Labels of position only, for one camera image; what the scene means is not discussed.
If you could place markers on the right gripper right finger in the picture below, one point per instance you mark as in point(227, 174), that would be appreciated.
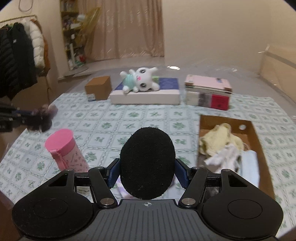
point(183, 173)

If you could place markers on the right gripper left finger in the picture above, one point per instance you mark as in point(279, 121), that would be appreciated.
point(113, 172)

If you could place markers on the purple velvet scrunchie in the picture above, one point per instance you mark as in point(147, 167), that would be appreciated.
point(41, 119)

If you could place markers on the black round foam pad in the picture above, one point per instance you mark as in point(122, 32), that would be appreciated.
point(147, 163)

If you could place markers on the white cloth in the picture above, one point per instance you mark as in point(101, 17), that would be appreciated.
point(227, 158)

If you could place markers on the yellow fluffy towel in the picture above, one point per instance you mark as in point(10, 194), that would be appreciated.
point(217, 139)

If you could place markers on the blue disposable face mask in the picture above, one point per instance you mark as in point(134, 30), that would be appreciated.
point(249, 166)

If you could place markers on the purple tissue pack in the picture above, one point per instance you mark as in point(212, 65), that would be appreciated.
point(126, 195)

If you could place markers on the black puffer jacket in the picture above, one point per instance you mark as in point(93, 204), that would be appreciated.
point(17, 61)

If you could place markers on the floral patterned tablecloth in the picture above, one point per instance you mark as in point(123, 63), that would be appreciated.
point(101, 128)

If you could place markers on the pink lidded cup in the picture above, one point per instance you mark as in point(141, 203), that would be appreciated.
point(64, 150)

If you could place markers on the open cardboard tray box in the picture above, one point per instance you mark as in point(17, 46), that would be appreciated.
point(246, 131)

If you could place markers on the white puffer jacket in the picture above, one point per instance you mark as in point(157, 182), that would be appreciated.
point(36, 37)

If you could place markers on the long white blue box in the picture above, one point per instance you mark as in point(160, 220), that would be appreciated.
point(169, 94)

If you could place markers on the stack of books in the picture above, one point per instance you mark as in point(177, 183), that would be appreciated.
point(208, 92)

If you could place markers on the small brown cardboard box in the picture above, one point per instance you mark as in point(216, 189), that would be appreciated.
point(98, 88)

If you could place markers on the white plush bunny toy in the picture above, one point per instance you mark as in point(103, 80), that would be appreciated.
point(139, 81)

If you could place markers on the small green box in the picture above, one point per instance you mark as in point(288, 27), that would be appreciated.
point(155, 79)

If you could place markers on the cluttered wooden shelf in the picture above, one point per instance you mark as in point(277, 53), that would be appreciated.
point(72, 23)

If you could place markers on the beige curtain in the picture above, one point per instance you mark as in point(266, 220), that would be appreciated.
point(125, 29)

